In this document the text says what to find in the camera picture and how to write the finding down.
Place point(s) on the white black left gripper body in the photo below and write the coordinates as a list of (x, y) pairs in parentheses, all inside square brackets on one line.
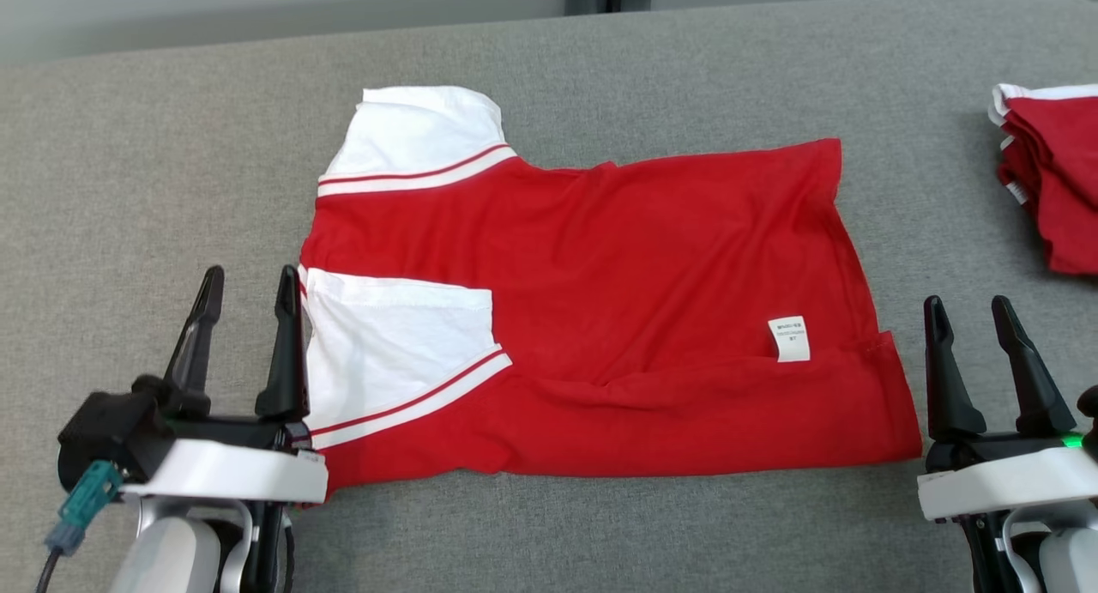
[(232, 473)]

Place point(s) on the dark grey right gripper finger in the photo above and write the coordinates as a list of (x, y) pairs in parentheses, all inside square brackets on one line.
[(1034, 387), (948, 387)]

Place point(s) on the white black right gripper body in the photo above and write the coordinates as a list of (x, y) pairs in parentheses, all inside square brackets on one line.
[(1004, 481)]

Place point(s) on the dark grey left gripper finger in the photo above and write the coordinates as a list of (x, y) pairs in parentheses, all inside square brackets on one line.
[(287, 353), (197, 335)]

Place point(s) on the red shorts with number print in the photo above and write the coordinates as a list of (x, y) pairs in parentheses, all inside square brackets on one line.
[(1059, 172)]

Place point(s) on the red and white T-shirt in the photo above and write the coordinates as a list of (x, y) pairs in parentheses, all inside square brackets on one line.
[(643, 284)]

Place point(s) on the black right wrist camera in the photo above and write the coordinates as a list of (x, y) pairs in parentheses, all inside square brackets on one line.
[(1089, 421)]

